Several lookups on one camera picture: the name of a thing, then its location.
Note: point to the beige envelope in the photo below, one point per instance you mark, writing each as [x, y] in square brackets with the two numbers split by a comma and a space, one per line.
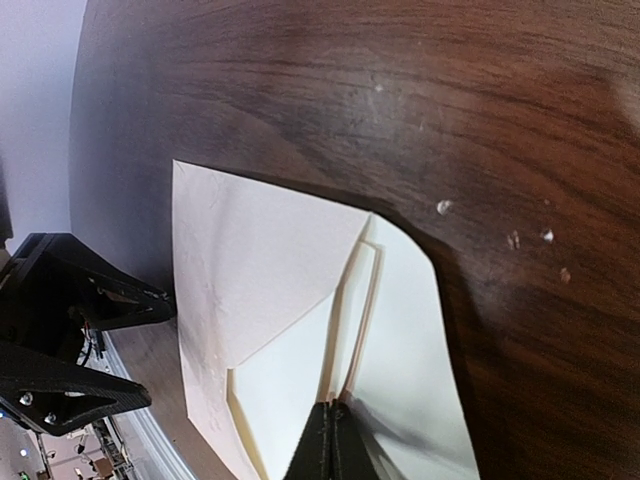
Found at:
[256, 268]

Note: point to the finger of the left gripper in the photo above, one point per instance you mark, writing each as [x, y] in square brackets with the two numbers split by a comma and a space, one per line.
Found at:
[52, 396]
[105, 297]

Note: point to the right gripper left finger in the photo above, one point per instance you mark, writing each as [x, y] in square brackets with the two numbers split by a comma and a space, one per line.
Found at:
[311, 458]

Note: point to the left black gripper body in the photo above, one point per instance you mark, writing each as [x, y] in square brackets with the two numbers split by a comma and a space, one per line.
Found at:
[35, 301]

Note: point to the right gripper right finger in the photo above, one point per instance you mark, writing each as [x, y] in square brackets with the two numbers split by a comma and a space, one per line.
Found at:
[349, 458]

